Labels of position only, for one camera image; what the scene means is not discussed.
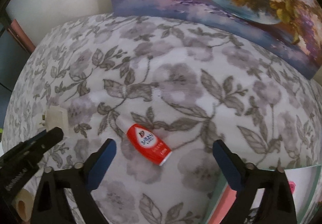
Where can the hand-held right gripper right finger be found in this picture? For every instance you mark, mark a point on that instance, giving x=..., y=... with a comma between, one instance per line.
x=230, y=166

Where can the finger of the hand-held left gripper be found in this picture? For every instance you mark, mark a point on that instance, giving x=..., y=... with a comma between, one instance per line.
x=47, y=139
x=25, y=142

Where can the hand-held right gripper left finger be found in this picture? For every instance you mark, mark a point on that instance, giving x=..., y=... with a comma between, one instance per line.
x=100, y=168

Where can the small red bottle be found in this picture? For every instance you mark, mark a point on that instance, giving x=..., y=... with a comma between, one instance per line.
x=148, y=143

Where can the teal-rimmed white box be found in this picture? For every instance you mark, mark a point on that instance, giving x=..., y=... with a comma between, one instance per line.
x=301, y=193

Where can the white plastic clip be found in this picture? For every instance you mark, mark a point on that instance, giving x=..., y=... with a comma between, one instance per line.
x=56, y=118

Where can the tape roll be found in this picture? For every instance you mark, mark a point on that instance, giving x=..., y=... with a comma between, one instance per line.
x=25, y=198

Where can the grey floral blanket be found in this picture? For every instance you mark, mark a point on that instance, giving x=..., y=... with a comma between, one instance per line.
x=176, y=88

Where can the flower painting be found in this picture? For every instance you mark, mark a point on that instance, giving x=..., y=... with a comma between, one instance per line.
x=201, y=0

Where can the brown wooden frame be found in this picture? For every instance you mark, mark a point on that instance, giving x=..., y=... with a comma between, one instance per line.
x=22, y=38

